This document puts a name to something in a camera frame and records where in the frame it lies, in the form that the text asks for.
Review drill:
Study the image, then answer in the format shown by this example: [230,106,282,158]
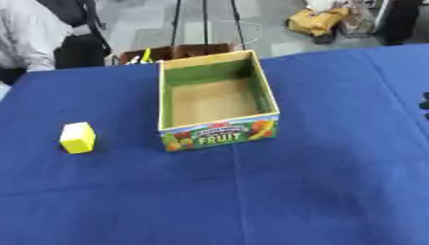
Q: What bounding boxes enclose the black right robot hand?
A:
[417,91,429,121]

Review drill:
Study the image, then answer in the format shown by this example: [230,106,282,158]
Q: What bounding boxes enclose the open cardboard box green inside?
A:
[155,49,282,153]

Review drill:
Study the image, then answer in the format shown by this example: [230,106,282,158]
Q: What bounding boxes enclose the clear plastic bag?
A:
[336,2,377,38]

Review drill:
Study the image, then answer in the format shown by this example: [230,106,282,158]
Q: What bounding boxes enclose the yellow bag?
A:
[284,7,352,37]

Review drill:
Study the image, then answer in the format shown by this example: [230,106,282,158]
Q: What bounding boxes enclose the black tripod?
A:
[168,0,248,52]

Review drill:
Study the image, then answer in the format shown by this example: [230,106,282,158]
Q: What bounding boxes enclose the brown cardboard crate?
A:
[117,42,237,66]

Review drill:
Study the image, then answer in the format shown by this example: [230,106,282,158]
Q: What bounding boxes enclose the yellow block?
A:
[58,122,98,155]

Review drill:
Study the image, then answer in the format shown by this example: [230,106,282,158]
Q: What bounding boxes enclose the person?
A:
[0,0,91,86]

